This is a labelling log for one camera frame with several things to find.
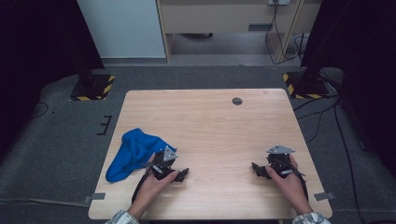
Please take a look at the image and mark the grey tape strip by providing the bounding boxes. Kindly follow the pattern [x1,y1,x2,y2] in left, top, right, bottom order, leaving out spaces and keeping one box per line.
[83,192,106,205]
[313,191,337,202]

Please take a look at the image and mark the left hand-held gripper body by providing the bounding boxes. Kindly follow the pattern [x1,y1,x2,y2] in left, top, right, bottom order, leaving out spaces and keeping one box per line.
[148,145,180,181]

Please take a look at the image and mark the white cabinet panel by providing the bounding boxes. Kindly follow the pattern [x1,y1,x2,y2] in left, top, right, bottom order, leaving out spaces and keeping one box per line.
[77,0,166,59]

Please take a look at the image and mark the blue cloth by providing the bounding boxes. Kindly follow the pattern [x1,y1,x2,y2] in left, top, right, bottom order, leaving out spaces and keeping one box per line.
[105,128,177,184]

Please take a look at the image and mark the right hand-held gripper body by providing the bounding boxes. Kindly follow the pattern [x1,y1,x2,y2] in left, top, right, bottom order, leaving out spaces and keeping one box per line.
[265,144,296,180]

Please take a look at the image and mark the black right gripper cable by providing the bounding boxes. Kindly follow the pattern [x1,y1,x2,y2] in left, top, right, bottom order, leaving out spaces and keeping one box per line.
[290,167,310,202]

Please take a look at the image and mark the black power cable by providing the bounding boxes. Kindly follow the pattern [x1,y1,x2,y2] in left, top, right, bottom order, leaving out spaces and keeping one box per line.
[264,3,303,66]

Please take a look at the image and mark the long black floor cable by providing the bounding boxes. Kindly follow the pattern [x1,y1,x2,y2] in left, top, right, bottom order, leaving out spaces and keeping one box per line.
[332,102,366,224]

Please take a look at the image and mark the grey label on desk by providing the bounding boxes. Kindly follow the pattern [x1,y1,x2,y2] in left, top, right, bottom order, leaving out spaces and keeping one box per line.
[247,22,275,32]

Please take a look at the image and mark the person's right hand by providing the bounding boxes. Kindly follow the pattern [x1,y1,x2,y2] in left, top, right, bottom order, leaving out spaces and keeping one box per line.
[264,154,311,208]

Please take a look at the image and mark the thin black floor cable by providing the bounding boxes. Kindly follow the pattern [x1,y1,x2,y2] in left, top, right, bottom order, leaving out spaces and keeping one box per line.
[31,102,50,119]

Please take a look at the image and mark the dark curtain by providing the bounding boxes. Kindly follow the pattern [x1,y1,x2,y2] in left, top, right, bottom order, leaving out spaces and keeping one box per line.
[300,0,396,180]
[0,0,106,160]

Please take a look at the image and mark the person's left hand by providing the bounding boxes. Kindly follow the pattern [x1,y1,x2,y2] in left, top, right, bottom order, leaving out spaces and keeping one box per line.
[136,153,180,210]

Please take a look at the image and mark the black stand with striped base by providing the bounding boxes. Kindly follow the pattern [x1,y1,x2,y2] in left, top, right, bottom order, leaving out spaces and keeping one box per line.
[282,31,331,101]
[69,59,116,102]

